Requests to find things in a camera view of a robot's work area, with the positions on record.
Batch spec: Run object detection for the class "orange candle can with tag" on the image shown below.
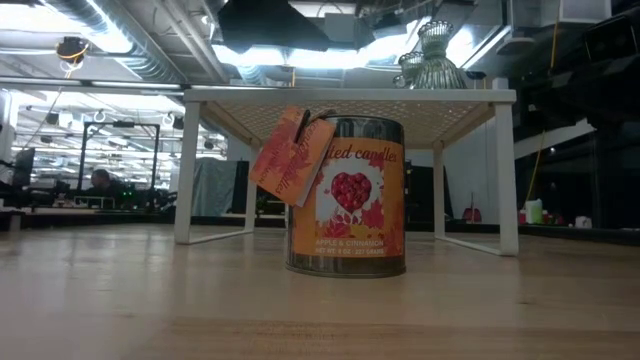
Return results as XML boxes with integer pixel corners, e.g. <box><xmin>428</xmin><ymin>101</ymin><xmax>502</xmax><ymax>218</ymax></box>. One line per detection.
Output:
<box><xmin>248</xmin><ymin>105</ymin><xmax>407</xmax><ymax>279</ymax></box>

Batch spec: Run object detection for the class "yellow cable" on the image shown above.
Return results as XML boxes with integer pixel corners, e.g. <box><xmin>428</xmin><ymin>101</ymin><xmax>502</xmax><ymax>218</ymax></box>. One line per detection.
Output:
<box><xmin>524</xmin><ymin>22</ymin><xmax>559</xmax><ymax>204</ymax></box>

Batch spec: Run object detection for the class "white perforated metal shelf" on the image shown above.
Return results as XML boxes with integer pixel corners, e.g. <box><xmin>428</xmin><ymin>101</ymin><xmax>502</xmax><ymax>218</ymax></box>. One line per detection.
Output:
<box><xmin>173</xmin><ymin>88</ymin><xmax>520</xmax><ymax>257</ymax></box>

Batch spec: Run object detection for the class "orange black ceiling reel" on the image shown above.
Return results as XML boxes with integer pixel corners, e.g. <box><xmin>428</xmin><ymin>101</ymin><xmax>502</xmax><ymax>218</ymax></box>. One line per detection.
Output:
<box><xmin>56</xmin><ymin>35</ymin><xmax>90</xmax><ymax>64</ymax></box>

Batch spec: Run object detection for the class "person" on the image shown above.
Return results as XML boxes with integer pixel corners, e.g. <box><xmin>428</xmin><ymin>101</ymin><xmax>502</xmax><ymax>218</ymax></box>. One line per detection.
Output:
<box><xmin>82</xmin><ymin>168</ymin><xmax>129</xmax><ymax>209</ymax></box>

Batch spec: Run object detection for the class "white green bottle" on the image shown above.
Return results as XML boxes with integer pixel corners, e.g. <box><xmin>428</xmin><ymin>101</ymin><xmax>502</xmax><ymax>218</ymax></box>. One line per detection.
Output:
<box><xmin>523</xmin><ymin>198</ymin><xmax>545</xmax><ymax>225</ymax></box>

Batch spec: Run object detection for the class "fluorescent ceiling light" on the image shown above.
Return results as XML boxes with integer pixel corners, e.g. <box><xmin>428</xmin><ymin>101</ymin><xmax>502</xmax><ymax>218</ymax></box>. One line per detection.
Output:
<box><xmin>212</xmin><ymin>43</ymin><xmax>361</xmax><ymax>70</ymax></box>

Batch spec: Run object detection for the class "black metal stand frame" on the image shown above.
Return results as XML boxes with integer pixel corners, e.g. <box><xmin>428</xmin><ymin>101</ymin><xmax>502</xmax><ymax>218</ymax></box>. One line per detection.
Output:
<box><xmin>77</xmin><ymin>121</ymin><xmax>161</xmax><ymax>191</ymax></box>

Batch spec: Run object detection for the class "small red object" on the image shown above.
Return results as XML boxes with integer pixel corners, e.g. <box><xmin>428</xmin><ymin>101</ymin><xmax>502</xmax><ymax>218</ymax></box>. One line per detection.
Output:
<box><xmin>459</xmin><ymin>192</ymin><xmax>484</xmax><ymax>224</ymax></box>

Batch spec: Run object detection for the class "grey covered equipment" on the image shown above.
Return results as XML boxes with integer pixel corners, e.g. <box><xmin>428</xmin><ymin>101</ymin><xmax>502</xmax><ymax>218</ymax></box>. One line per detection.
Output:
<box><xmin>192</xmin><ymin>157</ymin><xmax>241</xmax><ymax>217</ymax></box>

